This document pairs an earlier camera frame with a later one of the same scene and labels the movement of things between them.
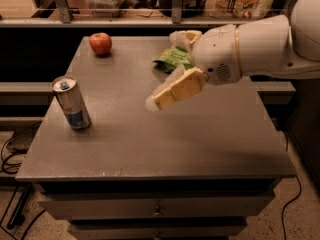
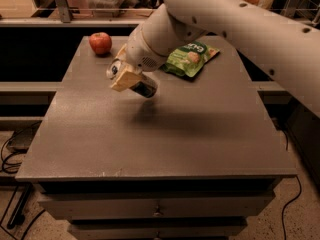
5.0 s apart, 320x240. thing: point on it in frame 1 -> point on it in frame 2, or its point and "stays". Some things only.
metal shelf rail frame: [67, 20] stays
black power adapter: [21, 139] stays
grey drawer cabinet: [194, 169] stays
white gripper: [216, 54] -> [140, 54]
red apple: [101, 43] stays
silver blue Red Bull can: [65, 87] -> [146, 86]
